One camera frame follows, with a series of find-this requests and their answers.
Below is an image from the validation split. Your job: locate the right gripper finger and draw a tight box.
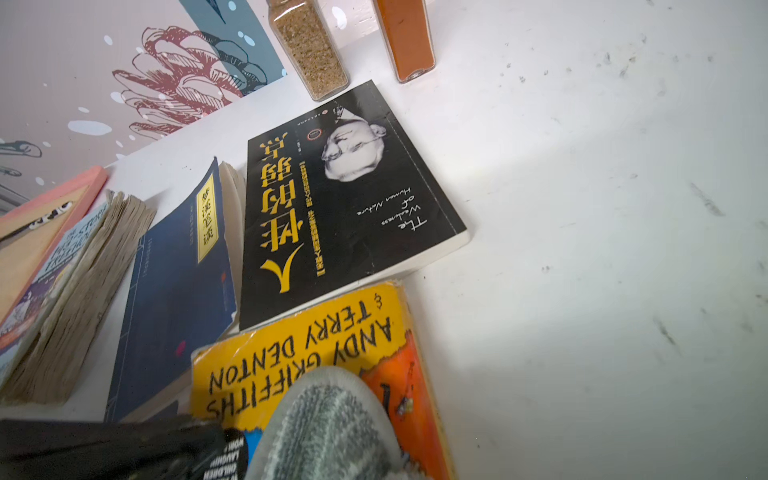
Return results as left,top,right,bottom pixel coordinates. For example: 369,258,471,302
1,418,240,479

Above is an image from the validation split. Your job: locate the grey striped cleaning cloth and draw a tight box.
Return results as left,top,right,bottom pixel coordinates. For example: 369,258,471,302
245,366,428,479

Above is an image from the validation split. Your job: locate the black Chinese paperback book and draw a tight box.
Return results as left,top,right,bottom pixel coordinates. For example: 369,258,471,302
240,82,470,330

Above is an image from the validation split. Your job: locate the grey treehouse paperback book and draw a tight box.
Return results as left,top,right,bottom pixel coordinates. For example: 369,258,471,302
1,192,155,405

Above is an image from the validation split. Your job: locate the upper navy thread-bound book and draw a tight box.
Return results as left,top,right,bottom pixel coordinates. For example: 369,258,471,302
104,160,243,422

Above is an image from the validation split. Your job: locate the yellow treehouse paperback book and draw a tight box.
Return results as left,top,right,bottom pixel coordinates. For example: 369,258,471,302
190,281,455,479

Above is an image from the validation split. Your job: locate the glass jar brown spice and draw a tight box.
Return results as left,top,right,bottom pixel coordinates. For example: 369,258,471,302
267,0,350,102

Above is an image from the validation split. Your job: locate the glass jar orange spice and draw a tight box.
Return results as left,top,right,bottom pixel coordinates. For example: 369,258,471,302
373,0,436,84

